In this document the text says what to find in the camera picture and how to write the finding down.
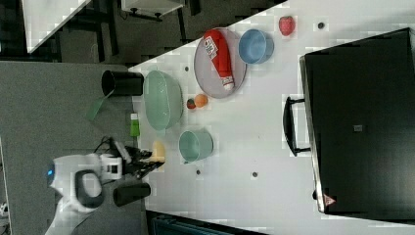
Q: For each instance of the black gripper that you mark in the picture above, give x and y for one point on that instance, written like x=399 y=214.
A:
x=133 y=166

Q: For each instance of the yellow plush peeled banana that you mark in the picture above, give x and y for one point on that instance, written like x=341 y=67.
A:
x=158 y=152

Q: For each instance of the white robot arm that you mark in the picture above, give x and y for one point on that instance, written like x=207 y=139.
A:
x=80 y=179

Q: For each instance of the green mug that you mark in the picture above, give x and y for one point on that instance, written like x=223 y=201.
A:
x=195 y=145

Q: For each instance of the green bottle white cap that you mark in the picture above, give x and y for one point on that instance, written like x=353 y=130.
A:
x=134 y=125

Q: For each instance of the dark cylinder cup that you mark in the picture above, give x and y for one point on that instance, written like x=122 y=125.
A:
x=127 y=194

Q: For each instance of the green colander basket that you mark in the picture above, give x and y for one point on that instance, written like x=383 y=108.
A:
x=163 y=100

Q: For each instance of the black utensil holder cup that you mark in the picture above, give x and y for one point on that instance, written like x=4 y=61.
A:
x=122 y=83

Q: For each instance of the small orange fruit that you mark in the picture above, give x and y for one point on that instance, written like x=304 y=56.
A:
x=201 y=100

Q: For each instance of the grey round plate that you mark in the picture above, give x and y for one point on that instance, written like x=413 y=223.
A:
x=206 y=74

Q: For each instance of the red plush ketchup bottle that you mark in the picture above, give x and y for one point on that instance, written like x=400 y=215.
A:
x=217 y=49

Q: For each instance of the white cabinet with feet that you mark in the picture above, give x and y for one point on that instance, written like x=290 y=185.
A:
x=152 y=9

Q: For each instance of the blue bowl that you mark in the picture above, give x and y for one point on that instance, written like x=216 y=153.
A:
x=255 y=47

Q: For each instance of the red strawberry toy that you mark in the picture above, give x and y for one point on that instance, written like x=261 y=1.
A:
x=287 y=25

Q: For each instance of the black toaster oven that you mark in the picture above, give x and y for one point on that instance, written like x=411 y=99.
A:
x=359 y=103

